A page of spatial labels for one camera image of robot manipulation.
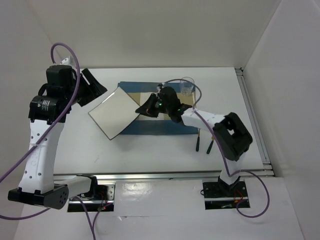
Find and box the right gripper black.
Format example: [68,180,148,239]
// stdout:
[135,92,171,118]

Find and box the blue beige white cloth placemat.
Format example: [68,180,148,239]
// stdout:
[117,81,198,136]

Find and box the clear plastic cup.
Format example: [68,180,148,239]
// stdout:
[179,76,195,96]

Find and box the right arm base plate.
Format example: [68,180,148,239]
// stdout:
[200,181,250,210]

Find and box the square white plate dark rim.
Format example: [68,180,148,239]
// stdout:
[88,87,140,140]

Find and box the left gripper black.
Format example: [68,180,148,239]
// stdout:
[65,67,107,107]

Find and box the gold fork green handle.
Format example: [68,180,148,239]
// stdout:
[195,129,201,152]

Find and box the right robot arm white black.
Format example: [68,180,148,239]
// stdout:
[135,84,253,196]

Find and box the aluminium rail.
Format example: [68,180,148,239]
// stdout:
[234,68,273,171]
[53,168,275,181]

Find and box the front aluminium rail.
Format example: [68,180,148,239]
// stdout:
[53,168,275,181]

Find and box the gold knife green handle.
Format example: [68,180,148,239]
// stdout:
[206,136,215,155]

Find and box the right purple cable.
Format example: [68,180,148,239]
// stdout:
[162,78,271,218]

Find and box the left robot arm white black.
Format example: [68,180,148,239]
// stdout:
[7,64,107,210]

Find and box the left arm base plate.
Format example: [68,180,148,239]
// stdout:
[67,182,116,213]

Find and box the right side aluminium rail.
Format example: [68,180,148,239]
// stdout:
[234,68,273,171]

